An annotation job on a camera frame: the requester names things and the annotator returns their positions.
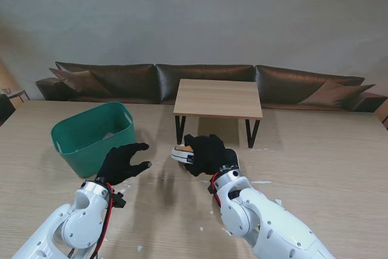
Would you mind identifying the green plastic basket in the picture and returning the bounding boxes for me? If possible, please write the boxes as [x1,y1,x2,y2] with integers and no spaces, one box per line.
[50,101,136,178]

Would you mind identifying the small wooden black-legged table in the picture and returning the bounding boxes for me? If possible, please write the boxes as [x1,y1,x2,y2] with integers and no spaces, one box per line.
[173,78,264,149]

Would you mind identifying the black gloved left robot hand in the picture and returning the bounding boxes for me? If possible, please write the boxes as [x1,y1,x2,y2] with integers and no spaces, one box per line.
[96,143,153,187]

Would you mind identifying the light wooden furniture piece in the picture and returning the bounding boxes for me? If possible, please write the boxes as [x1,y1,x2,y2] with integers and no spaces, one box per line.
[374,101,388,129]

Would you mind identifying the red black arm cable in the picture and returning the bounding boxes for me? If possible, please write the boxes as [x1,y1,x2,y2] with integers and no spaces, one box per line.
[210,175,221,209]
[90,183,118,259]

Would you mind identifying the small background side table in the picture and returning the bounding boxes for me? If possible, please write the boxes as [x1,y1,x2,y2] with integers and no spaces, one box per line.
[0,88,31,104]

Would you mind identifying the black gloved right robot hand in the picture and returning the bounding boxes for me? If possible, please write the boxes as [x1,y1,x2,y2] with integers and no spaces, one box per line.
[184,133,240,177]

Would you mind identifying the dark brown leather sofa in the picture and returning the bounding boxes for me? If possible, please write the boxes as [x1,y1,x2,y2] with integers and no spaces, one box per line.
[35,61,388,113]

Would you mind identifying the red black right arm cable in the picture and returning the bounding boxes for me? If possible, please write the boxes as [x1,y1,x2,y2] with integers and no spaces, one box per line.
[210,175,221,209]

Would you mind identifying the red black left arm cable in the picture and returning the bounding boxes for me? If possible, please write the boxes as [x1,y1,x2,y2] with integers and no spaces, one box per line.
[90,183,118,259]

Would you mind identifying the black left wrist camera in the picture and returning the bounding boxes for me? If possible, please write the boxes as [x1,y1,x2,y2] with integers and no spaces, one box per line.
[113,190,127,210]

